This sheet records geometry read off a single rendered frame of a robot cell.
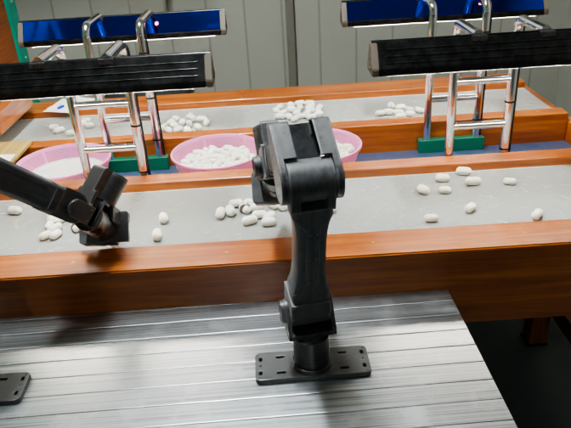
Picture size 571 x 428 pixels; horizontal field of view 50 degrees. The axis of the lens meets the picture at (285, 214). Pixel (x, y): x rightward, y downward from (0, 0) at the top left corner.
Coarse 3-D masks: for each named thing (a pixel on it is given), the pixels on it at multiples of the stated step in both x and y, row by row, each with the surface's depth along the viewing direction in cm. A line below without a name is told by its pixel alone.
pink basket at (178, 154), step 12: (180, 144) 181; (204, 144) 187; (228, 144) 188; (240, 144) 187; (252, 144) 183; (180, 156) 181; (180, 168) 170; (192, 168) 166; (204, 168) 164; (216, 168) 164; (228, 168) 165; (240, 168) 168
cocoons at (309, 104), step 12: (276, 108) 210; (288, 108) 211; (300, 108) 211; (312, 108) 209; (396, 108) 206; (408, 108) 204; (420, 108) 202; (84, 120) 210; (168, 120) 205; (180, 120) 204; (192, 120) 207; (204, 120) 206; (60, 132) 205; (72, 132) 201
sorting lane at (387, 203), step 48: (144, 192) 160; (192, 192) 159; (240, 192) 157; (384, 192) 153; (432, 192) 151; (480, 192) 150; (528, 192) 148; (0, 240) 141; (48, 240) 140; (144, 240) 138; (192, 240) 136
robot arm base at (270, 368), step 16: (320, 336) 103; (272, 352) 111; (288, 352) 111; (304, 352) 103; (320, 352) 104; (336, 352) 110; (352, 352) 110; (256, 368) 108; (272, 368) 107; (288, 368) 107; (304, 368) 105; (320, 368) 105; (336, 368) 106; (352, 368) 106; (368, 368) 106
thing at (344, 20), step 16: (352, 0) 185; (368, 0) 185; (384, 0) 185; (400, 0) 185; (448, 0) 185; (464, 0) 185; (496, 0) 185; (512, 0) 185; (528, 0) 185; (544, 0) 185; (352, 16) 184; (368, 16) 184; (384, 16) 184; (400, 16) 184; (416, 16) 184; (448, 16) 184; (464, 16) 184; (480, 16) 185; (496, 16) 185; (512, 16) 185
